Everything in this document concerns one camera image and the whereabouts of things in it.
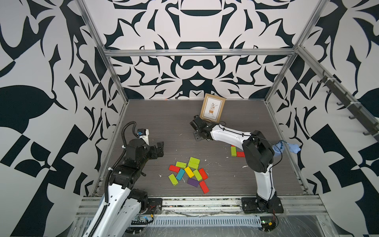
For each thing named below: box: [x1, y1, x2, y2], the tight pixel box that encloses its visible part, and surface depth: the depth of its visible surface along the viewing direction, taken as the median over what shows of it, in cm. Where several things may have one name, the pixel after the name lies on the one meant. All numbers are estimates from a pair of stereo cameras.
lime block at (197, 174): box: [192, 168, 203, 182], surface depth 85 cm
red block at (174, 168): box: [168, 164, 181, 174], surface depth 87 cm
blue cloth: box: [271, 141, 302, 154], surface depth 81 cm
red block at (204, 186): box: [199, 180, 210, 194], surface depth 82 cm
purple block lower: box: [187, 177, 200, 188], surface depth 84 cm
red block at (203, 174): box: [198, 167, 209, 181], surface depth 86 cm
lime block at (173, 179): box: [168, 173, 179, 187], surface depth 84 cm
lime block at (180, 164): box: [175, 161, 187, 169], surface depth 89 cm
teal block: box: [176, 168, 186, 181], surface depth 85 cm
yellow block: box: [184, 166, 195, 179], surface depth 86 cm
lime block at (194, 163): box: [188, 156, 201, 170], surface depth 89 cm
